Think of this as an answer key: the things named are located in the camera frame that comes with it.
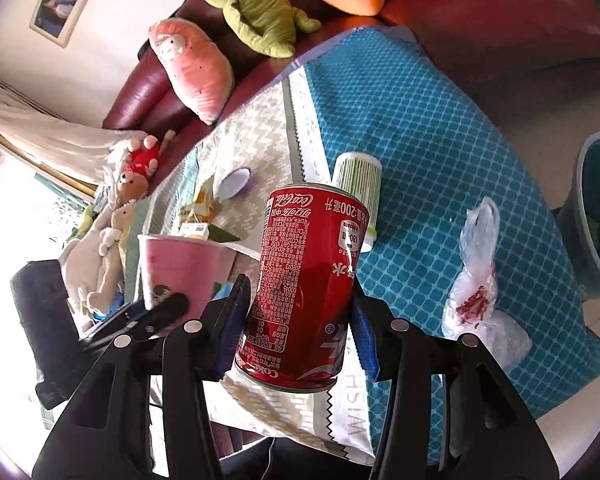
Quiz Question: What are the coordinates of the small white purple dish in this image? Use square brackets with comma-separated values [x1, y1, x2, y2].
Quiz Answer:
[215, 167, 253, 206]

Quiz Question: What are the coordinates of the green striped paper cup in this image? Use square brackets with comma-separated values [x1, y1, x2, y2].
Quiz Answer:
[331, 151, 383, 253]

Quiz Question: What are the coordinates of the clear plastic bag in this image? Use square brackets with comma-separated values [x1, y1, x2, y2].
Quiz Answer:
[441, 196, 533, 376]

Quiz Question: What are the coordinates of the blue and beige tablecloth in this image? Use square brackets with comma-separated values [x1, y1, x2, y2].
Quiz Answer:
[40, 25, 600, 466]

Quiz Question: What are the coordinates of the red plush toy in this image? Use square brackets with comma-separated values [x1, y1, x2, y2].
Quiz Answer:
[125, 130, 177, 181]

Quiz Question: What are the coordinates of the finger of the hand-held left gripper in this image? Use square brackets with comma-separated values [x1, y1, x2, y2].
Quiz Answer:
[87, 302, 151, 336]
[80, 292, 190, 358]

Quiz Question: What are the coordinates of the grey teal waste bin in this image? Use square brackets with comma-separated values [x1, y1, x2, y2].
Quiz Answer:
[557, 131, 600, 303]

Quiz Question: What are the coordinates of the white curtain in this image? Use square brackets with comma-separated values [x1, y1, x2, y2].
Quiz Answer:
[0, 77, 131, 186]

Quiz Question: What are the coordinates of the red soda can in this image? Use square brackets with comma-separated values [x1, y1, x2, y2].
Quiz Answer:
[234, 182, 371, 393]

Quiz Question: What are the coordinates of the pink plush pillow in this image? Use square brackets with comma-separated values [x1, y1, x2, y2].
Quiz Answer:
[148, 18, 235, 126]

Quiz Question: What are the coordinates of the brown plush bear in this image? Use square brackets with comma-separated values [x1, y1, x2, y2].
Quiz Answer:
[114, 167, 151, 206]

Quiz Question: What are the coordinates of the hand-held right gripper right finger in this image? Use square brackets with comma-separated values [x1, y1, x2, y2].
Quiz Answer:
[350, 290, 578, 480]

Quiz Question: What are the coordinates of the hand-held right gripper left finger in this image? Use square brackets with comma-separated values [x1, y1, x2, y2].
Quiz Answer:
[30, 274, 253, 480]

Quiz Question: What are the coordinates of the framed wall picture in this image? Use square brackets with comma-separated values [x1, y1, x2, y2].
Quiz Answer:
[28, 0, 93, 49]

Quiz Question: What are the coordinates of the colourful toy on table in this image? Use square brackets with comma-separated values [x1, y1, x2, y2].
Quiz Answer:
[180, 175, 241, 242]

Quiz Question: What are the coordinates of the white plush rabbit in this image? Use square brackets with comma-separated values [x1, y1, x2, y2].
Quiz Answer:
[60, 200, 136, 316]

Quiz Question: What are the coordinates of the green plush dinosaur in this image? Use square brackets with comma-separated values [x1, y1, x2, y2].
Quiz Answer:
[198, 0, 322, 58]

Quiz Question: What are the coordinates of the red leather sofa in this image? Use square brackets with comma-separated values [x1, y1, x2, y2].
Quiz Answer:
[102, 0, 600, 131]

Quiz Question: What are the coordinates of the pink paper cup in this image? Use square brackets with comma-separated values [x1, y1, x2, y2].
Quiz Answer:
[137, 233, 238, 331]

